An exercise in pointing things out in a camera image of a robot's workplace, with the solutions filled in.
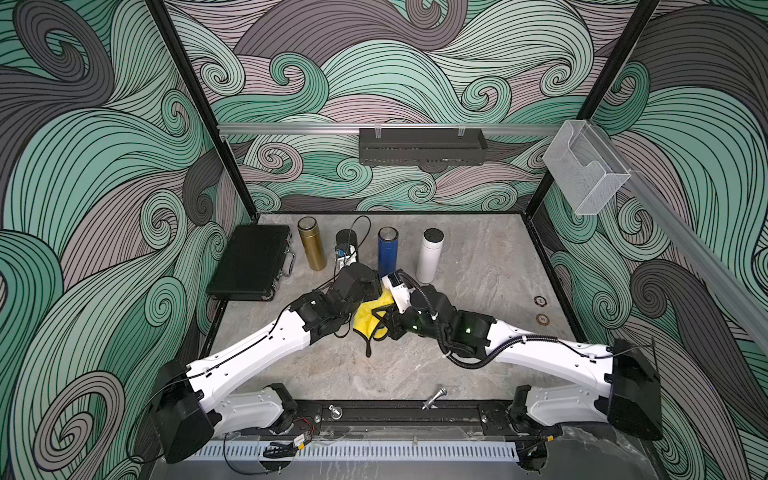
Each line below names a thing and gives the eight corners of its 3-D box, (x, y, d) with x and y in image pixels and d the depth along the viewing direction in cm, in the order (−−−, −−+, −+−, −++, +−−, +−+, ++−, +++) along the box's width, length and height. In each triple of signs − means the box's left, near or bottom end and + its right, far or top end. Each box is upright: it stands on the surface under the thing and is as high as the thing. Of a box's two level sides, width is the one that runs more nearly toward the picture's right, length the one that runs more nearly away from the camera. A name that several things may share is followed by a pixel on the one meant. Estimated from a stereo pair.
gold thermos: (308, 270, 104) (295, 231, 88) (311, 256, 108) (299, 216, 92) (325, 270, 104) (316, 231, 88) (327, 256, 108) (318, 216, 92)
